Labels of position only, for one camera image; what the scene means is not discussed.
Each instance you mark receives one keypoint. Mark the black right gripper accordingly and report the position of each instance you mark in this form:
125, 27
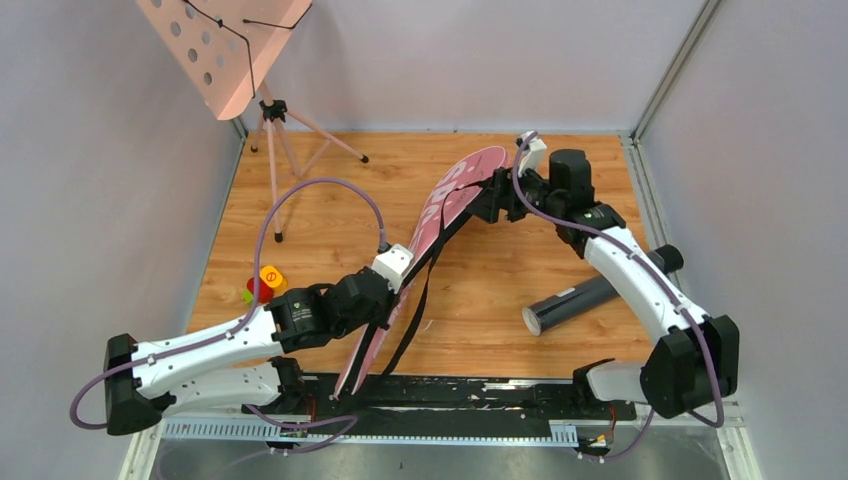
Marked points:
500, 196

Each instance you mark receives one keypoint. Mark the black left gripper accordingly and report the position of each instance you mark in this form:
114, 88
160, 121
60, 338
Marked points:
387, 299

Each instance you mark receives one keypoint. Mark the pink racket cover bag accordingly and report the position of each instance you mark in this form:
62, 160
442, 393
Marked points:
444, 212

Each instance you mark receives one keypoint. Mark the black shuttlecock tube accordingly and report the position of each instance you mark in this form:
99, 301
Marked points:
568, 304

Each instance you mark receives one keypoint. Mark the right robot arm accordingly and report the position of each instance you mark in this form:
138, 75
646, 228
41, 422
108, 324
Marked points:
695, 356

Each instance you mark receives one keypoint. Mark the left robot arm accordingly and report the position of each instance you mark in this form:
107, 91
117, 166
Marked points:
147, 374

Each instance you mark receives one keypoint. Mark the colourful toy blocks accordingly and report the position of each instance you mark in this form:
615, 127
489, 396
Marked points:
271, 283

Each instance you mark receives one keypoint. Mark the pink music stand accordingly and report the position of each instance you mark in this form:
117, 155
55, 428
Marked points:
227, 48

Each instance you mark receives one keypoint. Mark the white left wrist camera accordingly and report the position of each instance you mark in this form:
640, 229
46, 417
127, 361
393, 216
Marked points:
392, 265

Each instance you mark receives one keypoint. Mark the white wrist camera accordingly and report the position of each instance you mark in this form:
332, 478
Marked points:
392, 265
531, 151

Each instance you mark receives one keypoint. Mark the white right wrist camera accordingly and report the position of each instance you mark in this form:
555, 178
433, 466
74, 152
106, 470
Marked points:
531, 151

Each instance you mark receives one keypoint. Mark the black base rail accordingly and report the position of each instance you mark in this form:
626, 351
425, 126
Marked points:
409, 406

